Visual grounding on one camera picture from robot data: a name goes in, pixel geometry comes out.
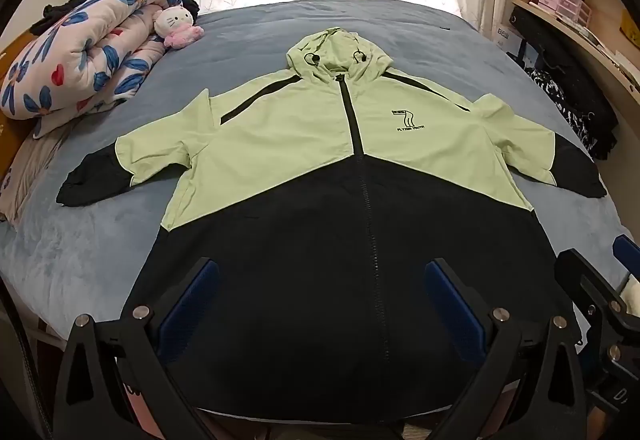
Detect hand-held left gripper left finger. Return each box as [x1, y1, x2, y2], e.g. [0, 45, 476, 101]
[52, 258, 221, 440]

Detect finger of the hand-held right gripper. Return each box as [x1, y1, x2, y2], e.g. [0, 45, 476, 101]
[554, 247, 635, 351]
[611, 234, 640, 277]

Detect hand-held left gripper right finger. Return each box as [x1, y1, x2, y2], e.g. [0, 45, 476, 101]
[423, 258, 602, 440]

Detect green and black hooded jacket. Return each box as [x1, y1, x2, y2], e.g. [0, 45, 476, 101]
[56, 27, 608, 426]

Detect black and white patterned cloth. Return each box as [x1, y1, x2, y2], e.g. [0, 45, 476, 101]
[525, 67, 601, 155]

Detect black bag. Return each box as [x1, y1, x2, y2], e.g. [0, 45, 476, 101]
[507, 4, 618, 161]

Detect beige pillow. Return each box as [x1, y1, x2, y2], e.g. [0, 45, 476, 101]
[0, 120, 71, 225]

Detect wooden headboard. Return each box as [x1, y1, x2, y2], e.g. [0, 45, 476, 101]
[0, 40, 36, 181]

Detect white cardboard box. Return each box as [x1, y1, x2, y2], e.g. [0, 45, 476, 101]
[492, 17, 523, 53]

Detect pink drawer boxes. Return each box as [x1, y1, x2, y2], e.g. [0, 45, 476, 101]
[530, 0, 593, 25]

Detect floral quilt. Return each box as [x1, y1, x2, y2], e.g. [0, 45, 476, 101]
[0, 0, 186, 141]

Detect blue bed blanket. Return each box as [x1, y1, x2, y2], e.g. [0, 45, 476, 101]
[0, 0, 640, 356]

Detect white and pink plush cat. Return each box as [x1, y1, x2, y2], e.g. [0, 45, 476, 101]
[152, 6, 206, 51]

